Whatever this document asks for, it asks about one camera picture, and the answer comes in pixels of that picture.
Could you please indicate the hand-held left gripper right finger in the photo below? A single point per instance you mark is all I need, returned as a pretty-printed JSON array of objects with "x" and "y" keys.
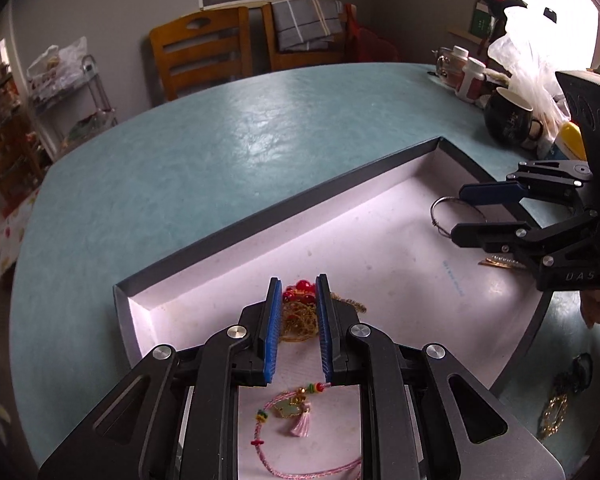
[{"x": 325, "y": 332}]

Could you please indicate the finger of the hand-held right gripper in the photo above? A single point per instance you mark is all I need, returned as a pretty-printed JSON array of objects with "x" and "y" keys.
[
  {"x": 485, "y": 235},
  {"x": 490, "y": 194}
]

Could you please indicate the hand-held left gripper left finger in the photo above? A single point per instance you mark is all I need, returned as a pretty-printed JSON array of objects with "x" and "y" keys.
[{"x": 272, "y": 332}]

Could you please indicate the silver bangle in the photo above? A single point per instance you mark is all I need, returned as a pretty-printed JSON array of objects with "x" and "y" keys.
[{"x": 437, "y": 220}]

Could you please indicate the black box with white inside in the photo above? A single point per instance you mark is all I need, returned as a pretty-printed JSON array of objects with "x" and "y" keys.
[{"x": 380, "y": 270}]

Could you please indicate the person's right hand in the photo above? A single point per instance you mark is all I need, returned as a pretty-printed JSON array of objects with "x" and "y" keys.
[{"x": 597, "y": 307}]

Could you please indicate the gold hair clip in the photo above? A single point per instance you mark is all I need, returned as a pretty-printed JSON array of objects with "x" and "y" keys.
[{"x": 502, "y": 261}]

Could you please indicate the yellow packet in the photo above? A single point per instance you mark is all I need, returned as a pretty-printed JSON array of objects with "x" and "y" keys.
[{"x": 570, "y": 142}]

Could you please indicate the black mug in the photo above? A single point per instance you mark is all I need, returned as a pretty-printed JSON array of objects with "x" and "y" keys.
[{"x": 507, "y": 120}]

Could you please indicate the clear plastic bag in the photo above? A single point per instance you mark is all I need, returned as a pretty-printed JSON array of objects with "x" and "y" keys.
[{"x": 525, "y": 60}]

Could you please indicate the glass jar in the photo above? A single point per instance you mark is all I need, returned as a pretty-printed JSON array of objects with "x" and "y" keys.
[{"x": 447, "y": 67}]

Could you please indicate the small white pill bottle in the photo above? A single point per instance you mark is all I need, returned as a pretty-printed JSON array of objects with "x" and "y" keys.
[{"x": 461, "y": 52}]

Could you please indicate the green book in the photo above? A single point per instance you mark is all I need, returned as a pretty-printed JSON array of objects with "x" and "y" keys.
[{"x": 480, "y": 20}]

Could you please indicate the gold oval pendant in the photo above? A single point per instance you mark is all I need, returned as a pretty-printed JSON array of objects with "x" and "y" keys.
[{"x": 555, "y": 412}]

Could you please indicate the red bag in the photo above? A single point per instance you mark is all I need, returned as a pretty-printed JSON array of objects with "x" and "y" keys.
[{"x": 372, "y": 42}]

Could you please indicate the wooden chair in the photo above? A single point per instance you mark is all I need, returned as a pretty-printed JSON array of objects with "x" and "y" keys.
[
  {"x": 200, "y": 55},
  {"x": 305, "y": 57}
]

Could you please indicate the grey striped cloth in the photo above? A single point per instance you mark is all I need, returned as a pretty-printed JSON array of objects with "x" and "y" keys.
[{"x": 305, "y": 22}]

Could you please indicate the floral cloth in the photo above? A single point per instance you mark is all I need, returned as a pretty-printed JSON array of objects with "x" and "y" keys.
[{"x": 5, "y": 240}]

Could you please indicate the metal trolley rack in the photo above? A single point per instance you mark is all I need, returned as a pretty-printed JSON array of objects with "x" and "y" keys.
[{"x": 87, "y": 105}]

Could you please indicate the wooden shelf unit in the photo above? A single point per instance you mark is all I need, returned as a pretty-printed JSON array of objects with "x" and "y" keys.
[{"x": 5, "y": 150}]

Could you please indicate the white plastic bag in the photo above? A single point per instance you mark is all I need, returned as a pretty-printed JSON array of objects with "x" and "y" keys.
[{"x": 55, "y": 65}]

